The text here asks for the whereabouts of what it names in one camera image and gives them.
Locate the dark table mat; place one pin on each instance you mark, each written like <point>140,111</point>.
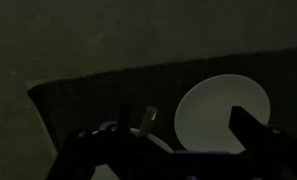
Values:
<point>121,96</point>

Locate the small white plate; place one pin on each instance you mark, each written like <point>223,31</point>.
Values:
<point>208,113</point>

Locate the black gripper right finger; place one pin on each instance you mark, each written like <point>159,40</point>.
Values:
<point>271,143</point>

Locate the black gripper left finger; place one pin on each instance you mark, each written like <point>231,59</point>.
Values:
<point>98,156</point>

